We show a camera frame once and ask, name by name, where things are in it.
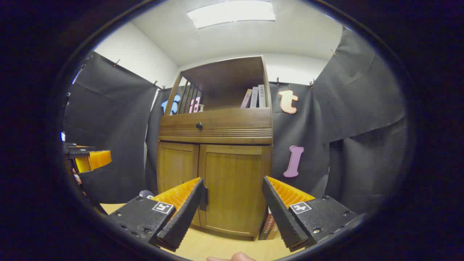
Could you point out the grey white penguin plush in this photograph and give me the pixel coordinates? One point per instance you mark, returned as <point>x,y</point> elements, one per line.
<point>146,194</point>

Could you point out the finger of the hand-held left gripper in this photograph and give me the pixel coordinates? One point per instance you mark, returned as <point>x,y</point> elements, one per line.
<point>99,158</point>

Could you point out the ceiling light panel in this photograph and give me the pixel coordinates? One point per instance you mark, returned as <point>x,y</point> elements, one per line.
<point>232,12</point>

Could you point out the red-brown book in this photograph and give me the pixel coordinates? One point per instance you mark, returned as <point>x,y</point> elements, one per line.
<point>268,226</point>

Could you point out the wooden cabinet drawer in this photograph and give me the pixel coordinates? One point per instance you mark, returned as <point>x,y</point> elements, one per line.
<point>224,125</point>

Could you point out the black backdrop cloth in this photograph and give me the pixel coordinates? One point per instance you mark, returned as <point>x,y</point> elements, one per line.
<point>362,127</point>

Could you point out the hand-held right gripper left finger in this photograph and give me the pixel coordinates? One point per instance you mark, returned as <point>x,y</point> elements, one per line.
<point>185,217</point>

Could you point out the wooden double-door shoe cabinet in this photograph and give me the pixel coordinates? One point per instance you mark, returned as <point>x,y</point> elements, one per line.
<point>217,139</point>

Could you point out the wooden cabinet door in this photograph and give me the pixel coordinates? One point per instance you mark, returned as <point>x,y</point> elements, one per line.
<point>175,166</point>
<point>235,188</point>

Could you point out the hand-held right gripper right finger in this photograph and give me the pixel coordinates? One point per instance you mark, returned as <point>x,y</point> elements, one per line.
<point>281,217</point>

